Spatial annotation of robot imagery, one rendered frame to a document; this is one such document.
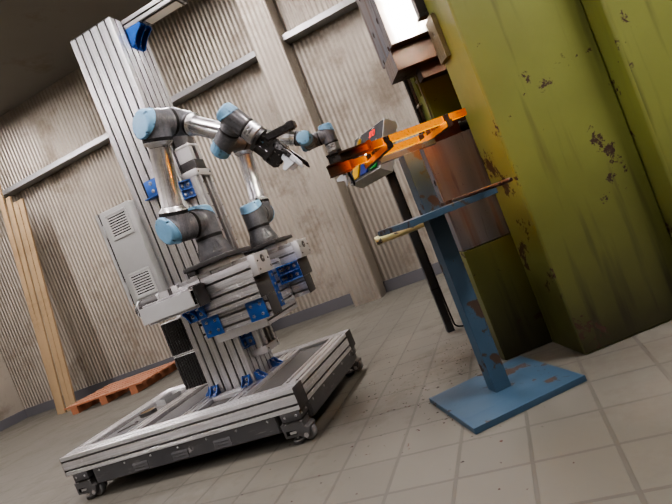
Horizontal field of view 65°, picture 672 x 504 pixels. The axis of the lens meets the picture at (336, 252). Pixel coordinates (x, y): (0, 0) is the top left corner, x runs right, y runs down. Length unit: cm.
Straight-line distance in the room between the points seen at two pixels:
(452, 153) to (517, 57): 42
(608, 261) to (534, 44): 80
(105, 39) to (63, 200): 480
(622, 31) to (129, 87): 201
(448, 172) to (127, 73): 152
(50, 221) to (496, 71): 642
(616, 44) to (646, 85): 17
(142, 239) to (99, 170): 448
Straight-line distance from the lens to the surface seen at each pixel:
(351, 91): 559
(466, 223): 215
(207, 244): 225
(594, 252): 204
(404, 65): 237
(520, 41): 206
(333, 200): 529
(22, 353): 839
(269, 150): 182
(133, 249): 263
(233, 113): 186
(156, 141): 217
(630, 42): 210
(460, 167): 216
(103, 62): 279
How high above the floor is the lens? 69
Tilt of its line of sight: 1 degrees down
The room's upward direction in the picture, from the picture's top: 22 degrees counter-clockwise
